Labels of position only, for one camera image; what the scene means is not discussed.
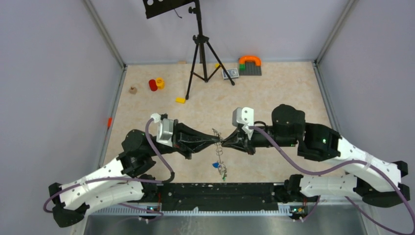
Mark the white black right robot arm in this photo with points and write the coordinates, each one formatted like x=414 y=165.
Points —
x=374 y=181

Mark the yellow lego brick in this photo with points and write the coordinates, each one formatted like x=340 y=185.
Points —
x=180 y=100

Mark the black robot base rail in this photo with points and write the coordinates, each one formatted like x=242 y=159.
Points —
x=225 y=197

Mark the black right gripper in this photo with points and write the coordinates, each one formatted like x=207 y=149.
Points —
x=239 y=140

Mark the black tripod stand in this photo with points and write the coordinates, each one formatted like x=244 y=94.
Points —
x=200 y=41

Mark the small wooden block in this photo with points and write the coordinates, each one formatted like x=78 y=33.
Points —
x=133 y=90

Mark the yellow plastic cylinder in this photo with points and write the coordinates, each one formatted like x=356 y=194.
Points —
x=160 y=83

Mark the black perforated mount plate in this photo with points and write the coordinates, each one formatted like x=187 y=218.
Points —
x=157 y=7

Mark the blue playing card box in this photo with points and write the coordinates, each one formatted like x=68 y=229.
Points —
x=233 y=73

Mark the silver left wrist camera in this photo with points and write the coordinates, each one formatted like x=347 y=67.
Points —
x=165 y=129

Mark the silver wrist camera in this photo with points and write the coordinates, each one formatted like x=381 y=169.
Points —
x=244 y=118
x=165 y=129

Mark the orange plastic arch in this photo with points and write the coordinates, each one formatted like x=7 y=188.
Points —
x=250 y=58

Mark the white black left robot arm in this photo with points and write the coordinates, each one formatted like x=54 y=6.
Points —
x=132 y=175

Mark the grey lego baseplate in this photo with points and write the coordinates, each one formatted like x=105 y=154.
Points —
x=251 y=70

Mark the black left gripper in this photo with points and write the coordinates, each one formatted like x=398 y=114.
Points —
x=185 y=138

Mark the red plastic cylinder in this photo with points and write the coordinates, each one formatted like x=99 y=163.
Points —
x=153 y=85

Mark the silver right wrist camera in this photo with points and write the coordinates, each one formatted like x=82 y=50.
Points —
x=244 y=118

